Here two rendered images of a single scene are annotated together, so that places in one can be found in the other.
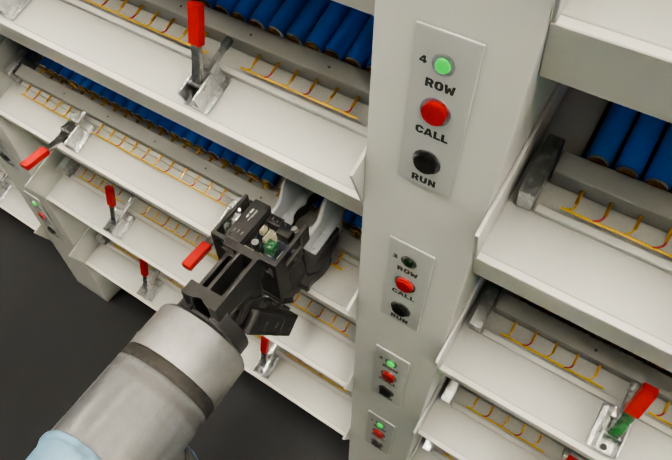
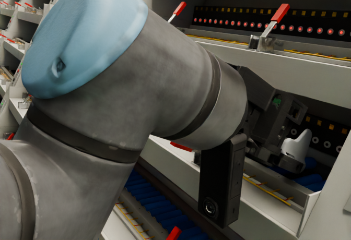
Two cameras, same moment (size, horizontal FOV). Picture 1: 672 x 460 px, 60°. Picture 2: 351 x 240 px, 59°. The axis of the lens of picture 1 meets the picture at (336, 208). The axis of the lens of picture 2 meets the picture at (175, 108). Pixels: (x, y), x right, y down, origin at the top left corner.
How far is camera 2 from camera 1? 49 cm
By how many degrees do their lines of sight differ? 53
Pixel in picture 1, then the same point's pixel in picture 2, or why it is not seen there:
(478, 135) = not seen: outside the picture
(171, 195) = (166, 143)
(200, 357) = (228, 68)
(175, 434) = (191, 67)
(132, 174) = not seen: hidden behind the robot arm
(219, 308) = (248, 71)
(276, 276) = (282, 105)
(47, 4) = not seen: hidden behind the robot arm
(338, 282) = (282, 214)
